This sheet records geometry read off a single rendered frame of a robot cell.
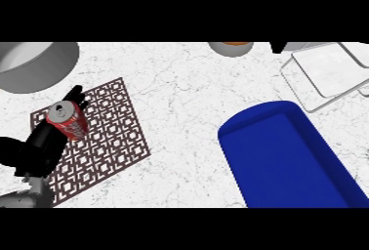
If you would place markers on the grey bowl with orange content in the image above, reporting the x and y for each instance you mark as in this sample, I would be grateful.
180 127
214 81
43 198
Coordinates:
232 49

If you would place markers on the brown patterned placemat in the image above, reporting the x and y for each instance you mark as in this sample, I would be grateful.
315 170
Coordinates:
104 136

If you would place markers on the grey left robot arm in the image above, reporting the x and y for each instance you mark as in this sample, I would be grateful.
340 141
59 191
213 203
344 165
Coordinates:
27 198

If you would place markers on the blue tray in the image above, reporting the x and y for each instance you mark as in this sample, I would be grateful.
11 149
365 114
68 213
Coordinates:
288 159

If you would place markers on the black object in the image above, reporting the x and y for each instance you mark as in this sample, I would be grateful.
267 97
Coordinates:
278 47

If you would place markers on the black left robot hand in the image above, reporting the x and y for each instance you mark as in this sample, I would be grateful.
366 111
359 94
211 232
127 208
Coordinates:
40 146

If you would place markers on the grey metal pot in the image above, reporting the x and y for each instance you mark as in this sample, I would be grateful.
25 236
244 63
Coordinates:
33 65

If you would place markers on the red soda can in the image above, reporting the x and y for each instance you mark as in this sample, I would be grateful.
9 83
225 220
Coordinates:
70 122

